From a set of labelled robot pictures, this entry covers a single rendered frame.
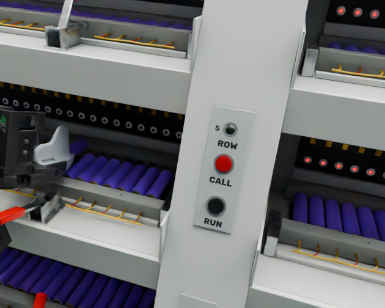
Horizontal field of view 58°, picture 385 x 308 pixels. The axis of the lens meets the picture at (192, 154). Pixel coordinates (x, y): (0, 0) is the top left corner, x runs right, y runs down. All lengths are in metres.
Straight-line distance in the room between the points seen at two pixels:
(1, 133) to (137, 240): 0.18
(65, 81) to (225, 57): 0.18
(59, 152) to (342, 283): 0.36
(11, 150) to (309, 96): 0.29
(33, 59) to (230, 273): 0.31
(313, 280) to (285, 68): 0.22
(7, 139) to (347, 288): 0.37
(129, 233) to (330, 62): 0.29
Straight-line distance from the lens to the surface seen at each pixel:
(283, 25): 0.35
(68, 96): 0.58
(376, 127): 0.36
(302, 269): 0.41
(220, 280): 0.38
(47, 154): 0.45
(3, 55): 0.46
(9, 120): 0.38
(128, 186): 0.47
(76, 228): 0.44
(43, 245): 0.46
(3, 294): 0.61
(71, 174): 0.50
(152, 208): 0.42
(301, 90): 0.34
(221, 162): 0.34
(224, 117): 0.34
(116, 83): 0.38
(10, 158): 0.39
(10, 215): 0.41
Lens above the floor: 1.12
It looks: 9 degrees down
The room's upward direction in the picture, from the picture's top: 10 degrees clockwise
